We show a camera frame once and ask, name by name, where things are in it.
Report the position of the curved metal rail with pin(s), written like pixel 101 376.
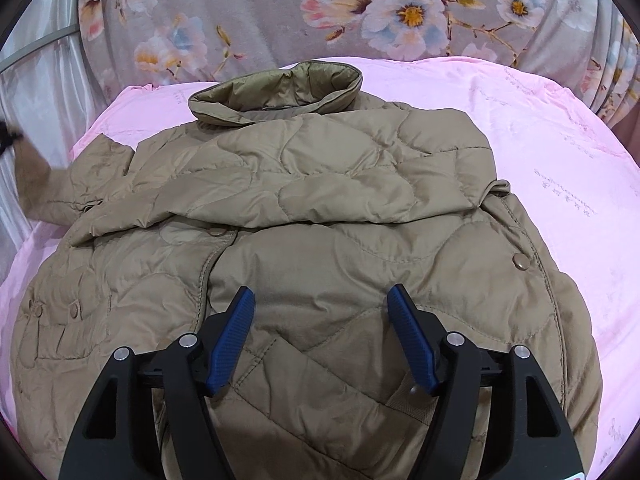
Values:
pixel 40 50

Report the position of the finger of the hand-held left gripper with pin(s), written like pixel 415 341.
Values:
pixel 9 137

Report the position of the tan quilted jacket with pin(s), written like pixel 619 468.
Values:
pixel 325 185

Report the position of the grey floral blanket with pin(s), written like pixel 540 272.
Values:
pixel 250 10

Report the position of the pink blanket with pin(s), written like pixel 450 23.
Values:
pixel 550 160

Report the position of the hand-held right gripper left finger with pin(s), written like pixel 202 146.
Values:
pixel 235 330

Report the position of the white satin curtain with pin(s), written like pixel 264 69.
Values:
pixel 45 95

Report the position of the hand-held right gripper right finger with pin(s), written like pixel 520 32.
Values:
pixel 407 330

